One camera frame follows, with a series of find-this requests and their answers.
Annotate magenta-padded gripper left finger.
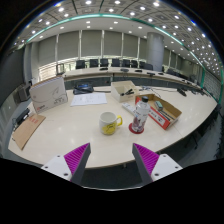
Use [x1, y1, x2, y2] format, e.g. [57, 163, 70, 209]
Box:
[40, 142, 92, 186]

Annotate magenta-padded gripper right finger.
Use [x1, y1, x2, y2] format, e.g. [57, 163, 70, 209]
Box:
[131, 142, 184, 185]

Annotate clear plastic drink bottle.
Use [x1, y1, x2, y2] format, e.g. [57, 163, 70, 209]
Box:
[131, 95, 152, 134]

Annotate flat round red coaster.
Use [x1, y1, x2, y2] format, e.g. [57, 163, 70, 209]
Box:
[128, 122, 146, 135]

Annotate open red-sided cardboard box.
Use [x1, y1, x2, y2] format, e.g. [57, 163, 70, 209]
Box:
[134, 93, 183, 131]

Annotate white and yellow mug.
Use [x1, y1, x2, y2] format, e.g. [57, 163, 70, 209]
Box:
[98, 111, 124, 136]

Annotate dark pens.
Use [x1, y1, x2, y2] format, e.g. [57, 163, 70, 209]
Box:
[158, 109, 173, 122]

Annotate grey board eraser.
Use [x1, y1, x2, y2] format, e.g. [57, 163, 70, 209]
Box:
[154, 100, 164, 111]

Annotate flat brown cardboard sheet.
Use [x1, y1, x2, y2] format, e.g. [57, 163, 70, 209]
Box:
[11, 113, 47, 151]

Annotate white paper sheet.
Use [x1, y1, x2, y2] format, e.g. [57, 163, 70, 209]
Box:
[70, 92, 108, 107]

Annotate black device at table edge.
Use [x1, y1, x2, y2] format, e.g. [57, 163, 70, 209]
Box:
[14, 107, 31, 126]

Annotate black item in white box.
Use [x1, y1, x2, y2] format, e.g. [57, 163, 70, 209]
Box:
[120, 88, 135, 97]

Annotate large white cardboard box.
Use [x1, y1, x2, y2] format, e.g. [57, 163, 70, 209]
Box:
[28, 76, 69, 114]

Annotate small open white box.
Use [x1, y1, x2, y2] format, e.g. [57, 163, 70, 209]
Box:
[110, 80, 140, 103]

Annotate grey boxy monitor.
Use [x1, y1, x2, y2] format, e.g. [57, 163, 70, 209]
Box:
[13, 83, 33, 103]

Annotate row of black office chairs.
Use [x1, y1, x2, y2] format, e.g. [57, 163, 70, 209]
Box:
[74, 58, 201, 84]

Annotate round ceiling lights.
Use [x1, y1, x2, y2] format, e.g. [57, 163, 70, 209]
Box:
[13, 0, 224, 78]

